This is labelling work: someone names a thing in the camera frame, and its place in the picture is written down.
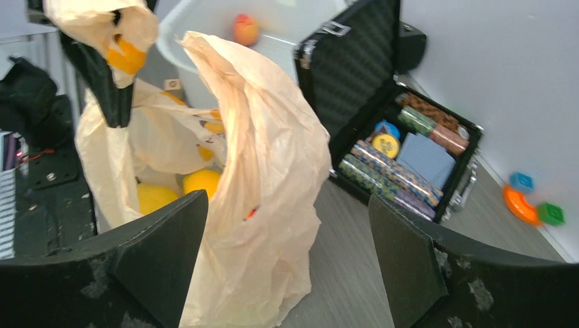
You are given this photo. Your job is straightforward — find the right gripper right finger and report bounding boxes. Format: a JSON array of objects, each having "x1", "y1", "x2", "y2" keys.
[{"x1": 368, "y1": 197, "x2": 578, "y2": 327}]

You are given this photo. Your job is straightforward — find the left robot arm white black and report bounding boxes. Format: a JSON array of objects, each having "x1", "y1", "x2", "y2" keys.
[{"x1": 1, "y1": 32, "x2": 134, "y2": 149}]

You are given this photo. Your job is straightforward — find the orange fake peach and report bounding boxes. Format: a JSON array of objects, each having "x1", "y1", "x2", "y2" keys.
[{"x1": 232, "y1": 14, "x2": 259, "y2": 46}]

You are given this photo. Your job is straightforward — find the yellow fake mango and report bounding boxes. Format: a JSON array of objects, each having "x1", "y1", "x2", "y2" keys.
[{"x1": 137, "y1": 183, "x2": 178, "y2": 215}]

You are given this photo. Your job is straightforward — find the blue toy cube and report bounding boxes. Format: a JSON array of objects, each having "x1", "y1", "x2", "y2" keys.
[{"x1": 509, "y1": 172, "x2": 535, "y2": 195}]

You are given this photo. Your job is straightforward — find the white plastic basin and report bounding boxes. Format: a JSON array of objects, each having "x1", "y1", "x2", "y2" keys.
[{"x1": 156, "y1": 0, "x2": 349, "y2": 109}]

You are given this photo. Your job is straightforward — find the small wooden cube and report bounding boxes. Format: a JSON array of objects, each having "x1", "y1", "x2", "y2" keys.
[{"x1": 164, "y1": 79, "x2": 182, "y2": 92}]

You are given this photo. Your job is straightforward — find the green toy cube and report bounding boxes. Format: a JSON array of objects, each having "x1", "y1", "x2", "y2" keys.
[{"x1": 536, "y1": 202, "x2": 565, "y2": 226}]

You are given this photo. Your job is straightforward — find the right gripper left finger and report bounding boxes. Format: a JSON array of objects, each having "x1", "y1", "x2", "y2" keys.
[{"x1": 1, "y1": 191, "x2": 208, "y2": 327}]

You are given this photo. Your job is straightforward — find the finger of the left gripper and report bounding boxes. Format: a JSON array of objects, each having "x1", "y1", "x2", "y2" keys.
[{"x1": 59, "y1": 31, "x2": 133, "y2": 128}]

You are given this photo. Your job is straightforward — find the translucent plastic bag banana print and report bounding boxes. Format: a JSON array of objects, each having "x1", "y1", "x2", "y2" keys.
[{"x1": 42, "y1": 0, "x2": 333, "y2": 328}]

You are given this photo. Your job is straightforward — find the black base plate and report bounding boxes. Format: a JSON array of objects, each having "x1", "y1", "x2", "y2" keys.
[{"x1": 14, "y1": 95, "x2": 97, "y2": 257}]

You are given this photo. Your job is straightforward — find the black poker chip case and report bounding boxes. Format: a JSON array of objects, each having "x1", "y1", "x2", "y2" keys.
[{"x1": 293, "y1": 0, "x2": 485, "y2": 225}]

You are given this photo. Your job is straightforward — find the yellow fake lemon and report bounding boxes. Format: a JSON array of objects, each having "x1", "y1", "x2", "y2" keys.
[{"x1": 182, "y1": 169, "x2": 221, "y2": 200}]

